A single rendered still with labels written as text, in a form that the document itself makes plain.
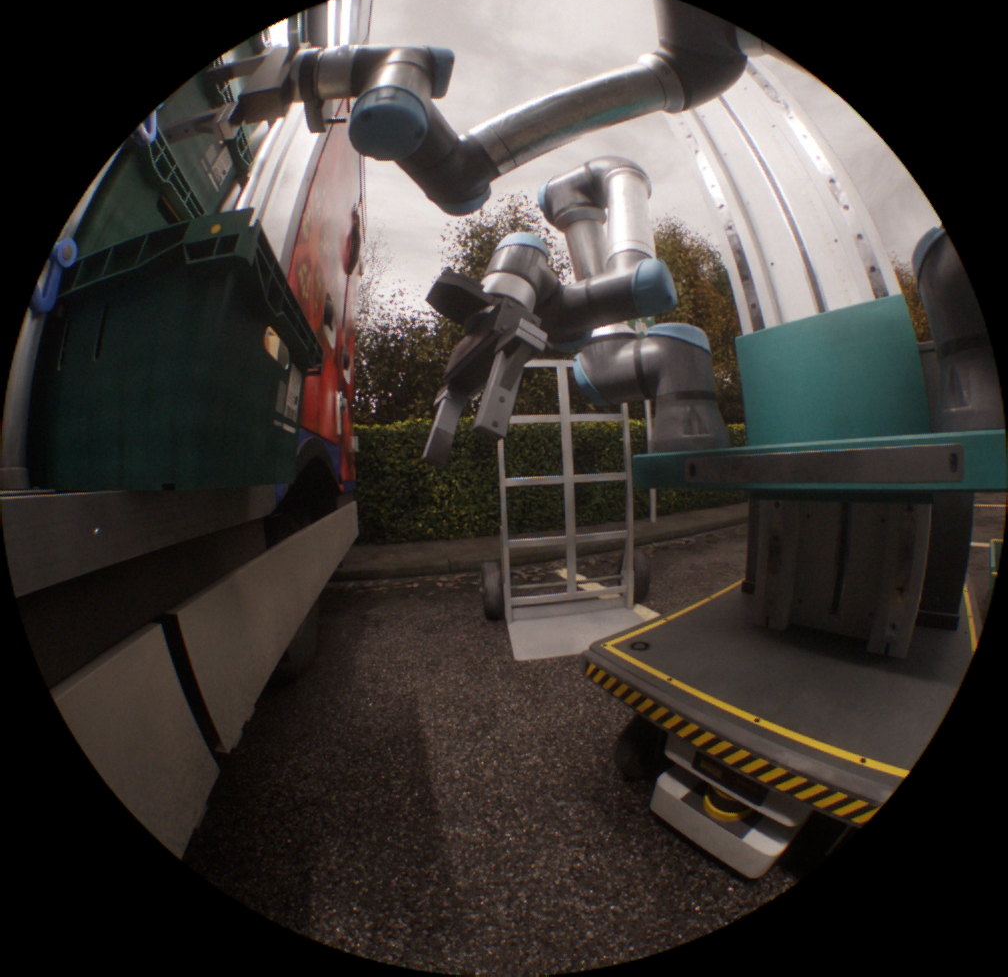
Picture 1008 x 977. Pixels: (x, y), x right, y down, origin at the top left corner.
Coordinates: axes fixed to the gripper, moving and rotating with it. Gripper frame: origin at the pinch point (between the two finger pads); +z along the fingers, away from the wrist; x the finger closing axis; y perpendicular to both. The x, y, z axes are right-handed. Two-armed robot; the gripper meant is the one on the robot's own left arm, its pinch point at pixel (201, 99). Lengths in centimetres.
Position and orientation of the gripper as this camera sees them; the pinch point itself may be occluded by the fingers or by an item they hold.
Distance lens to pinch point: 59.3
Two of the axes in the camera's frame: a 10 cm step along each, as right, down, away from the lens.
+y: 2.9, 0.2, -9.6
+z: -9.6, 0.5, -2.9
